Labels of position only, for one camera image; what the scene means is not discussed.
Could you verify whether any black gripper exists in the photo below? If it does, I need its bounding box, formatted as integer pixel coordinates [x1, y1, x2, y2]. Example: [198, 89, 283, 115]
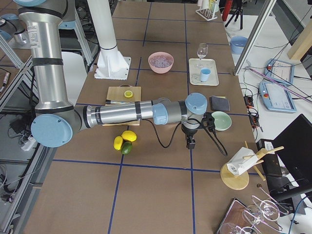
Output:
[181, 112, 215, 149]

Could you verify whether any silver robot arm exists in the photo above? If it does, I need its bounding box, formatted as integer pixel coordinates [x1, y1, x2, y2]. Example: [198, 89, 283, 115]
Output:
[17, 0, 214, 148]

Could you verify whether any grey folded cloth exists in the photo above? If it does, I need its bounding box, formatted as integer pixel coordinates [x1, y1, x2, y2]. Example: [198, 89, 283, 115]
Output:
[210, 96, 230, 111]

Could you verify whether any teach pendant near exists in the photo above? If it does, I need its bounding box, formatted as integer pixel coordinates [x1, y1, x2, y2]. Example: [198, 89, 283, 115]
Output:
[259, 81, 297, 113]

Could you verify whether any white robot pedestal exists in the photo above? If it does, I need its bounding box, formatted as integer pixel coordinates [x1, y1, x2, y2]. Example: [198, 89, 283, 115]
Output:
[87, 0, 131, 80]

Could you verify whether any black monitor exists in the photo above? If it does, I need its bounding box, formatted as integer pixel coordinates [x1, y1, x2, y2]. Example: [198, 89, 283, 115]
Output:
[262, 114, 312, 201]

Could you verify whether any cream serving tray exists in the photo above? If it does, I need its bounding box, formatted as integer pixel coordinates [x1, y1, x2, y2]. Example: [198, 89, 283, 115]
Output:
[189, 58, 219, 86]

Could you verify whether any yellow lemon upper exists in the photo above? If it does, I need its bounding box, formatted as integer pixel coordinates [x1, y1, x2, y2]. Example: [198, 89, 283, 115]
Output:
[121, 130, 137, 142]

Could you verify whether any blue bowl on desk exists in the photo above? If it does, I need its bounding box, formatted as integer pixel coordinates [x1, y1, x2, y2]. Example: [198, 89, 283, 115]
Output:
[230, 36, 248, 55]

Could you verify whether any white cup rack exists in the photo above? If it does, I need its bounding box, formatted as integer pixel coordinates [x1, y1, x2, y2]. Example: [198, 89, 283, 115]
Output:
[195, 0, 219, 21]

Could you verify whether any small blue cup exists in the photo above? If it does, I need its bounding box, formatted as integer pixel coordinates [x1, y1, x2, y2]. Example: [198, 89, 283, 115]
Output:
[200, 68, 211, 82]

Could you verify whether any pink bowl of ice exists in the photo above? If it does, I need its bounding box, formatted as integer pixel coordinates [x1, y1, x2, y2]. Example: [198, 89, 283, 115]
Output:
[148, 52, 174, 74]

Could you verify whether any wooden cutting board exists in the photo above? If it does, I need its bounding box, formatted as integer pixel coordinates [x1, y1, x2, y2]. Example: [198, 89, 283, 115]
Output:
[101, 86, 142, 127]

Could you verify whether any aluminium frame post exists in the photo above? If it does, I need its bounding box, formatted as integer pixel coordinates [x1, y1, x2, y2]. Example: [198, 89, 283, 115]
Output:
[234, 0, 277, 76]

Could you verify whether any yellow lemon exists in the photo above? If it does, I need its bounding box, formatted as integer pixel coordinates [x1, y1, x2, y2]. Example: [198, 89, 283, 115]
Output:
[113, 136, 123, 151]
[121, 130, 137, 142]

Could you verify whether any clear wine glass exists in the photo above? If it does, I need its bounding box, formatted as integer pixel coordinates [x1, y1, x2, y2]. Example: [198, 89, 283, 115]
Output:
[195, 43, 208, 69]

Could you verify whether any green empty bowl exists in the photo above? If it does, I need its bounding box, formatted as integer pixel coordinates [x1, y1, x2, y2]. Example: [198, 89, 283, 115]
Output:
[212, 111, 232, 131]

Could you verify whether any green lime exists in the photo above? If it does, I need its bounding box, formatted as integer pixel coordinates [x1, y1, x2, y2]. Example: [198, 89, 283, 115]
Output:
[120, 141, 133, 155]

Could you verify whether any yellow lemon lower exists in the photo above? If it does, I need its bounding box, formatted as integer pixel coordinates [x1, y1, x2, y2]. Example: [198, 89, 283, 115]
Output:
[113, 136, 123, 151]

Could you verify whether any teach pendant far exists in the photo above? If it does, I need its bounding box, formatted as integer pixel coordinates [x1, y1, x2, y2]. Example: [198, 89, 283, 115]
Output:
[264, 58, 294, 86]

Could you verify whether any teach pendant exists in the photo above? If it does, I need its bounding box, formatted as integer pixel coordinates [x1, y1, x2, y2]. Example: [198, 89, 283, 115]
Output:
[264, 58, 294, 86]
[259, 81, 297, 113]

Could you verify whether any half lemon slice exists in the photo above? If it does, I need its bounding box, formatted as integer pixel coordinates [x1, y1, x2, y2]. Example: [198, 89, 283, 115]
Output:
[124, 90, 134, 98]

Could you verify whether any red fire extinguisher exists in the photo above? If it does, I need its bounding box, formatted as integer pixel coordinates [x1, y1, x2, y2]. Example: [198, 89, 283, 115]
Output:
[222, 0, 233, 21]

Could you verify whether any white chair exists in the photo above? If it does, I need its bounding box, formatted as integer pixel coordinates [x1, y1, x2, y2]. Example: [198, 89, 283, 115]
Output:
[61, 52, 87, 84]

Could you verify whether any hanging wine glass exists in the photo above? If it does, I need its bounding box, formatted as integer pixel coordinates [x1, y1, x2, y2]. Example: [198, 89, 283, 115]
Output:
[242, 195, 289, 233]

